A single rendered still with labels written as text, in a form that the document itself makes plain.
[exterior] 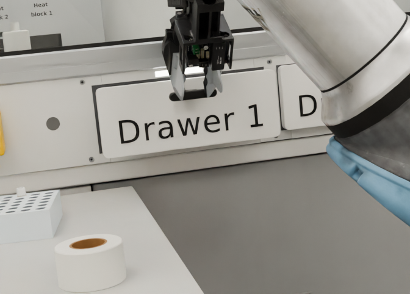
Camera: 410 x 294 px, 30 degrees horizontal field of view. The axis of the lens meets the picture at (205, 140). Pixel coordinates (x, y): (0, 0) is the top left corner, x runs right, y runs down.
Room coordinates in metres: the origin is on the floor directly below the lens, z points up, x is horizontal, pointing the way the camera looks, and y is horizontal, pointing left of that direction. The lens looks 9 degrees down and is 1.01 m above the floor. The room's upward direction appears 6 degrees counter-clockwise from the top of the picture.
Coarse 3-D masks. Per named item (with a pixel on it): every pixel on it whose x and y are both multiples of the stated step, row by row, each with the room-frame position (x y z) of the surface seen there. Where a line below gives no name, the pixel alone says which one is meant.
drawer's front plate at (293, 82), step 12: (288, 72) 1.30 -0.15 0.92; (300, 72) 1.30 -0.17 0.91; (288, 84) 1.30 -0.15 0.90; (300, 84) 1.30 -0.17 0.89; (312, 84) 1.30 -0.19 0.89; (288, 96) 1.30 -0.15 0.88; (288, 108) 1.30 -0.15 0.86; (312, 108) 1.30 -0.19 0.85; (288, 120) 1.29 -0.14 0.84; (300, 120) 1.30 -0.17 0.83; (312, 120) 1.30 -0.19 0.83
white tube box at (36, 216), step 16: (48, 192) 1.06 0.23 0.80; (0, 208) 0.98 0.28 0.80; (16, 208) 0.98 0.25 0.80; (32, 208) 0.97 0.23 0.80; (48, 208) 0.96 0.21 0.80; (0, 224) 0.94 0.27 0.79; (16, 224) 0.94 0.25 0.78; (32, 224) 0.95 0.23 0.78; (48, 224) 0.95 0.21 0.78; (0, 240) 0.94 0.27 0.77; (16, 240) 0.94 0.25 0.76
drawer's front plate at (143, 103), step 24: (264, 72) 1.23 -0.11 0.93; (96, 96) 1.18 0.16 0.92; (120, 96) 1.19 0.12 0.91; (144, 96) 1.19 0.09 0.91; (168, 96) 1.20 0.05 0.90; (216, 96) 1.22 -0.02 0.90; (240, 96) 1.22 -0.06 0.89; (264, 96) 1.23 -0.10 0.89; (120, 120) 1.18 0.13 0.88; (144, 120) 1.19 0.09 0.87; (168, 120) 1.20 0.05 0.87; (192, 120) 1.21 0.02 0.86; (216, 120) 1.22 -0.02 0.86; (240, 120) 1.22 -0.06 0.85; (264, 120) 1.23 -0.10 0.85; (120, 144) 1.18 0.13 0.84; (144, 144) 1.19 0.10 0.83; (168, 144) 1.20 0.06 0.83; (192, 144) 1.21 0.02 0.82; (216, 144) 1.22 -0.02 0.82
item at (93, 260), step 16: (80, 240) 0.78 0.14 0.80; (96, 240) 0.78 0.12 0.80; (112, 240) 0.76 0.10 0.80; (64, 256) 0.73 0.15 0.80; (80, 256) 0.73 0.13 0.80; (96, 256) 0.73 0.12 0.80; (112, 256) 0.74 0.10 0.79; (64, 272) 0.74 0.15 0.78; (80, 272) 0.73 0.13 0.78; (96, 272) 0.73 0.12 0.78; (112, 272) 0.74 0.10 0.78; (64, 288) 0.74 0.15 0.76; (80, 288) 0.73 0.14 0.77; (96, 288) 0.73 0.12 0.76
